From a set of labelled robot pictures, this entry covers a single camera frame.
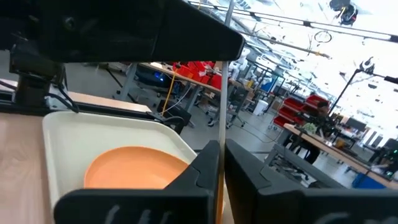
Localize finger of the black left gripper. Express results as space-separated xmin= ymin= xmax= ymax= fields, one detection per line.
xmin=40 ymin=0 xmax=246 ymax=63

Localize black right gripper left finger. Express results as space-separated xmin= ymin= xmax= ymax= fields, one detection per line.
xmin=53 ymin=139 xmax=222 ymax=224

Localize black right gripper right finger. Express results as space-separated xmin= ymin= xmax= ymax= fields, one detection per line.
xmin=224 ymin=138 xmax=398 ymax=224

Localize orange plate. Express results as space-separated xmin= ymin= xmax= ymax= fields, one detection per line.
xmin=83 ymin=146 xmax=190 ymax=190

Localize white plastic tray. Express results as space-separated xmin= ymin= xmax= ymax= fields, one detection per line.
xmin=41 ymin=110 xmax=198 ymax=216

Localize long wooden workbench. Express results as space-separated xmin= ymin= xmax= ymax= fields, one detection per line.
xmin=114 ymin=61 xmax=249 ymax=128

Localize red bins on table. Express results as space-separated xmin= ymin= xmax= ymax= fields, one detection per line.
xmin=172 ymin=60 xmax=223 ymax=90

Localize wooden work table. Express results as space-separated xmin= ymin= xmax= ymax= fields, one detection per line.
xmin=283 ymin=123 xmax=398 ymax=190

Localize white bin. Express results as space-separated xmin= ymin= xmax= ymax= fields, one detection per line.
xmin=252 ymin=99 xmax=269 ymax=117

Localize person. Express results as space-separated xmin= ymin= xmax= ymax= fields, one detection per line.
xmin=302 ymin=100 xmax=333 ymax=165

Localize stack of red bins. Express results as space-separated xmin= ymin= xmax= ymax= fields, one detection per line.
xmin=272 ymin=94 xmax=331 ymax=129

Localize blue bin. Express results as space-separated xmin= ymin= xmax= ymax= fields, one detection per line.
xmin=351 ymin=172 xmax=387 ymax=190

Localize white humanoid robot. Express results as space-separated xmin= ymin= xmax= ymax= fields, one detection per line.
xmin=229 ymin=46 xmax=251 ymax=79

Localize yellow cable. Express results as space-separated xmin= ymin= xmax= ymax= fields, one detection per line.
xmin=161 ymin=67 xmax=178 ymax=116

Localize black table frame rail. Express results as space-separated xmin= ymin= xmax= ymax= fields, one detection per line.
xmin=0 ymin=93 xmax=187 ymax=126

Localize black camera boom stand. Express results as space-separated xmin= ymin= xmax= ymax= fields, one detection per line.
xmin=327 ymin=56 xmax=398 ymax=116

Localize hanging black cable loop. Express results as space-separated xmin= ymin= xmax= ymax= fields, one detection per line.
xmin=313 ymin=30 xmax=333 ymax=44

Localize ceiling cable reel yellow cord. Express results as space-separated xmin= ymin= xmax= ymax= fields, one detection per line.
xmin=328 ymin=0 xmax=359 ymax=26

